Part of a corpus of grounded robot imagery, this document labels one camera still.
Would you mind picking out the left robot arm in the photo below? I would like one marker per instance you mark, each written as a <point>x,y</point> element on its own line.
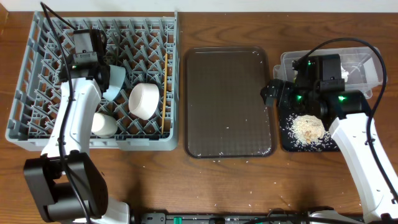
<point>64,182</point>

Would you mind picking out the white napkin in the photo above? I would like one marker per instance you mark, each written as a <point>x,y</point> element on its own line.
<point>344,74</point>

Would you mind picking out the rice food waste pile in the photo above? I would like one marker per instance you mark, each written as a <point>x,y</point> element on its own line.
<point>305,133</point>

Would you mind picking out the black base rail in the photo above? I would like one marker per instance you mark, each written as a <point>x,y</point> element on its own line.
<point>164,217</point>

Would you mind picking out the clear plastic bin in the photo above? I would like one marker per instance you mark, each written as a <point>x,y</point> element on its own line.
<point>364,67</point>

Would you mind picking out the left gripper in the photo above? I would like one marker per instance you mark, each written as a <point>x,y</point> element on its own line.
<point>73,68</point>

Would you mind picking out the white cup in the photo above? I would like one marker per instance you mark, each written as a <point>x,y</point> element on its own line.
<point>104,126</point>

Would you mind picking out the white bowl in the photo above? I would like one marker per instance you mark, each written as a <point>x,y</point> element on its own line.
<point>143,100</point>

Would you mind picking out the dark brown serving tray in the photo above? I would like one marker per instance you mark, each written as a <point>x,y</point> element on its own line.
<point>225,116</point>

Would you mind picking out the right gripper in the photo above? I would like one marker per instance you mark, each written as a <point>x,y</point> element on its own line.
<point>285,88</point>

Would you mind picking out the grey plastic dish rack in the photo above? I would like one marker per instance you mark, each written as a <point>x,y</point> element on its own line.
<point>138,44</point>

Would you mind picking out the light blue bowl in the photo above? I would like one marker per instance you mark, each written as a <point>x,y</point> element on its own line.
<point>116,81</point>

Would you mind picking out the black tray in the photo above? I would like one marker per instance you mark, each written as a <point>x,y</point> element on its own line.
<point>286,140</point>

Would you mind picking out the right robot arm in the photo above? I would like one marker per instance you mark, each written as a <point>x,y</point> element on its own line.
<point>349,119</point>

